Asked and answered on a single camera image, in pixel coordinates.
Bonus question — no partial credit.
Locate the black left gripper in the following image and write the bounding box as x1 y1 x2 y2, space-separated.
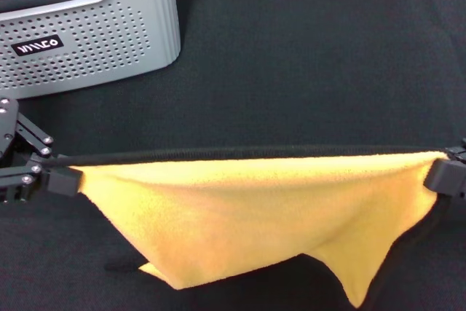
0 97 83 205

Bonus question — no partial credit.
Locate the yellow towel with black trim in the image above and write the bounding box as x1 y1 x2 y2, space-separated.
45 145 454 309

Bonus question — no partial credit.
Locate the grey perforated plastic storage box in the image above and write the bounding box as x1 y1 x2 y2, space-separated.
0 0 182 101

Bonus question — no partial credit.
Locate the black tablecloth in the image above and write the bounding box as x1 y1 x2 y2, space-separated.
0 0 466 311

